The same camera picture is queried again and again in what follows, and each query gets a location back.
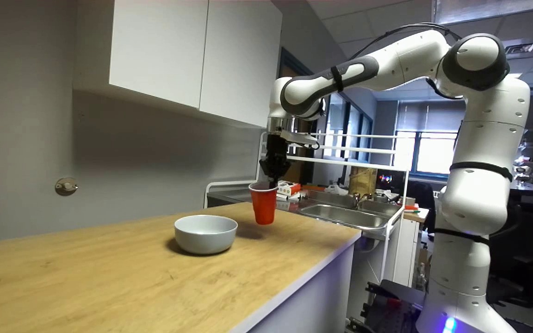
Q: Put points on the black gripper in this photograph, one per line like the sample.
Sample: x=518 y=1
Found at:
x=273 y=164

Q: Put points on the red plastic cup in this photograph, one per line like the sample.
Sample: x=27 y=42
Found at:
x=262 y=201

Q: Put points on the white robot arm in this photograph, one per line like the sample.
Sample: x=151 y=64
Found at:
x=472 y=205

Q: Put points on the grey ceramic bowl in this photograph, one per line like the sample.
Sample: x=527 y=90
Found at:
x=205 y=234

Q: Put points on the red and white box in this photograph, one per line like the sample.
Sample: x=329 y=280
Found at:
x=286 y=190

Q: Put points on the chrome sink faucet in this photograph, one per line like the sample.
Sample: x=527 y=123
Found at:
x=357 y=201

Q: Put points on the stainless steel sink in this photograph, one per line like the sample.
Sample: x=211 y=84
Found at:
x=349 y=218

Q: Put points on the white base cabinet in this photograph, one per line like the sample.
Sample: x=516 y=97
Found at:
x=312 y=304

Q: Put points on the bright window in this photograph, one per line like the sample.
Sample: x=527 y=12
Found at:
x=425 y=136

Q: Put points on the white dish rack frame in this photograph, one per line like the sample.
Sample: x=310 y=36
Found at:
x=318 y=153

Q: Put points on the white wall cabinet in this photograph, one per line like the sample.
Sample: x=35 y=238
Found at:
x=207 y=57

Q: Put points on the round wall knob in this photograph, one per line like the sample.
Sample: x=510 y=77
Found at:
x=64 y=186

